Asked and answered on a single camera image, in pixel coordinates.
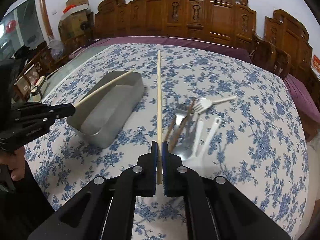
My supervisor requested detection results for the red gift box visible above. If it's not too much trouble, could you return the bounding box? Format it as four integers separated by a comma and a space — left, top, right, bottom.
311, 55, 320, 74

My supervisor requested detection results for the metal smiley spoon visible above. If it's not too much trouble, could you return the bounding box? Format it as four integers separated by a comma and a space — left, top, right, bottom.
172, 121, 198, 161

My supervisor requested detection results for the blue floral tablecloth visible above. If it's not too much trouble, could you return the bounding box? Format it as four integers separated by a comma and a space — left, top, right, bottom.
26, 44, 309, 239

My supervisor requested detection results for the grey plastic bag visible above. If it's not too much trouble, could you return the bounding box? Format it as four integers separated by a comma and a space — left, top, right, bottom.
49, 39, 65, 61

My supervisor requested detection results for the purple armchair cushion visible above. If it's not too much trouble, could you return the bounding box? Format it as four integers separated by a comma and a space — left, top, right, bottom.
283, 74, 320, 123

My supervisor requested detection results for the metal rectangular tray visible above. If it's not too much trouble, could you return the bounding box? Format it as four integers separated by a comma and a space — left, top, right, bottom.
67, 70, 144, 148

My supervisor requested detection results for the person left hand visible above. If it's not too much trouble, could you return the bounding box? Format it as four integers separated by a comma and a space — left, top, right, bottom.
1, 146, 25, 181

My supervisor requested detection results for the carved wooden sofa bench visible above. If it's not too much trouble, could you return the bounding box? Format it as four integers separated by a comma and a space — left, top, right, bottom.
94, 0, 256, 50

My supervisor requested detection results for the glass sliding door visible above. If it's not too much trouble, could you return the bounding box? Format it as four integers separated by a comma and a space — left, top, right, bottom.
1, 0, 49, 60

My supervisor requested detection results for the white plastic spoon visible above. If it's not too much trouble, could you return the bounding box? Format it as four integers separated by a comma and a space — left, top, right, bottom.
194, 119, 204, 156
184, 116, 222, 170

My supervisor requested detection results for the light wooden chopstick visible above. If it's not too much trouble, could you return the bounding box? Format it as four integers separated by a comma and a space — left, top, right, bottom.
74, 68, 137, 108
157, 50, 162, 185

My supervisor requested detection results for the wooden side chair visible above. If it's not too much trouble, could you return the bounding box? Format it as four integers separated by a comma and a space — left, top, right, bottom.
14, 46, 55, 102

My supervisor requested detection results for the carved wooden armchair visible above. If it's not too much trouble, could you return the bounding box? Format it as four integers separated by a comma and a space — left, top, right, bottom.
255, 9, 312, 83

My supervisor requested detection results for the lower cardboard box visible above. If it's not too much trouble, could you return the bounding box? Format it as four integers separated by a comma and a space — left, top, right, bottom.
58, 10, 93, 42

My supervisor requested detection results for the white plastic fork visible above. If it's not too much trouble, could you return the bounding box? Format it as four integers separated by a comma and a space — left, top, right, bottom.
193, 95, 237, 114

